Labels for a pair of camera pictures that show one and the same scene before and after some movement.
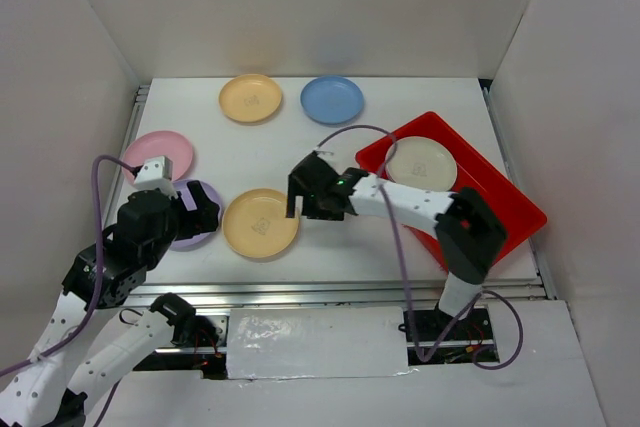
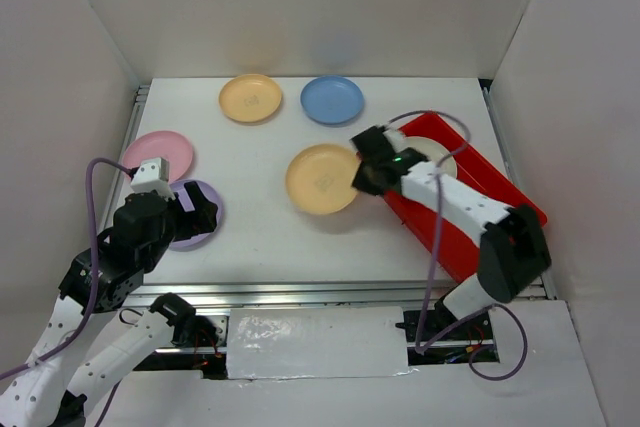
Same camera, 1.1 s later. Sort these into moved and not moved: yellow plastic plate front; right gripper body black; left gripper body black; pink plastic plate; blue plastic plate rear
Moved: right gripper body black; yellow plastic plate front
Not moved: left gripper body black; blue plastic plate rear; pink plastic plate
